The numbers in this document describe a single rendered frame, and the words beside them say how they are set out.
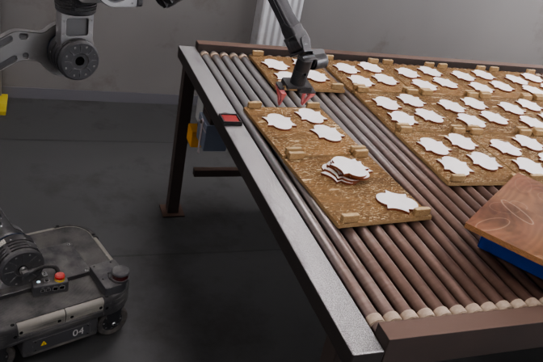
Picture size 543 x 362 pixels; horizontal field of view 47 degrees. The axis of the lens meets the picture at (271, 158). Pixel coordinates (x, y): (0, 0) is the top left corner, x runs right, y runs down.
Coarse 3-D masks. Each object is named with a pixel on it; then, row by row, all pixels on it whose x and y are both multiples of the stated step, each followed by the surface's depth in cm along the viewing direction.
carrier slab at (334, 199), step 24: (288, 168) 215; (312, 168) 216; (312, 192) 201; (336, 192) 204; (360, 192) 206; (384, 192) 209; (336, 216) 191; (360, 216) 193; (384, 216) 196; (408, 216) 198
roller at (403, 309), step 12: (228, 60) 304; (240, 84) 282; (252, 96) 269; (348, 228) 189; (348, 240) 185; (360, 240) 184; (360, 252) 180; (372, 264) 175; (372, 276) 172; (384, 276) 170; (384, 288) 167; (396, 288) 167; (396, 300) 163; (408, 312) 158
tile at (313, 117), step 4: (304, 108) 260; (308, 108) 261; (296, 112) 255; (300, 112) 255; (304, 112) 256; (308, 112) 257; (312, 112) 258; (316, 112) 258; (300, 116) 253; (304, 116) 252; (308, 116) 253; (312, 116) 254; (316, 116) 254; (320, 116) 255; (304, 120) 250; (308, 120) 250; (312, 120) 250; (316, 120) 251; (320, 120) 252; (324, 120) 254
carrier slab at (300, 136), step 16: (256, 112) 250; (272, 112) 252; (288, 112) 255; (320, 112) 262; (272, 128) 239; (304, 128) 244; (336, 128) 250; (272, 144) 228; (288, 144) 229; (304, 144) 232; (320, 144) 234; (336, 144) 237; (352, 144) 239
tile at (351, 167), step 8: (336, 160) 214; (344, 160) 215; (352, 160) 216; (336, 168) 210; (344, 168) 210; (352, 168) 211; (360, 168) 212; (368, 168) 213; (352, 176) 207; (360, 176) 207
